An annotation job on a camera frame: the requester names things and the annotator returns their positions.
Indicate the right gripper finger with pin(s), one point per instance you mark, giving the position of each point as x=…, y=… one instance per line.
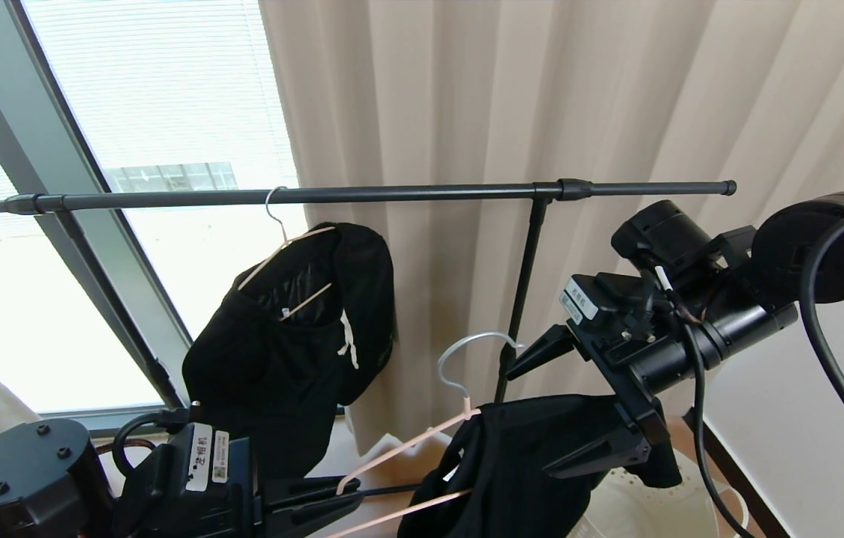
x=545, y=347
x=601, y=454

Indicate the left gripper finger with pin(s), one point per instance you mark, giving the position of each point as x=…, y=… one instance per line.
x=325, y=508
x=302, y=489

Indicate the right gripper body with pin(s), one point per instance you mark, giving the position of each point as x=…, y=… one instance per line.
x=706, y=351

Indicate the heap of clothes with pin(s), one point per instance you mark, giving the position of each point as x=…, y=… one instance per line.
x=526, y=463

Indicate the pink clothes hanger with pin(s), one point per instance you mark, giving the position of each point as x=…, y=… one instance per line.
x=270, y=203
x=407, y=448

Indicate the black garment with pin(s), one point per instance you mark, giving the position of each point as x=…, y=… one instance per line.
x=280, y=388

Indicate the white laundry basket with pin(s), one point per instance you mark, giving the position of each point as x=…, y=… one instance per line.
x=653, y=515

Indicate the black clothes rack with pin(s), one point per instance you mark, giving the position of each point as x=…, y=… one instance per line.
x=392, y=193

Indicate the beige curtain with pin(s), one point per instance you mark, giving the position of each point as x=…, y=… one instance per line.
x=541, y=90

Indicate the window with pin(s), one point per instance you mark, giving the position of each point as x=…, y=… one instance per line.
x=168, y=90

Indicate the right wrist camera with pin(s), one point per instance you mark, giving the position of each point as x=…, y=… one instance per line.
x=601, y=299

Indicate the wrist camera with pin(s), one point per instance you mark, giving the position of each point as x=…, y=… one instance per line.
x=601, y=299
x=190, y=478

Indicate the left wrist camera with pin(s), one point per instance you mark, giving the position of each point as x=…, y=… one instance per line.
x=190, y=478

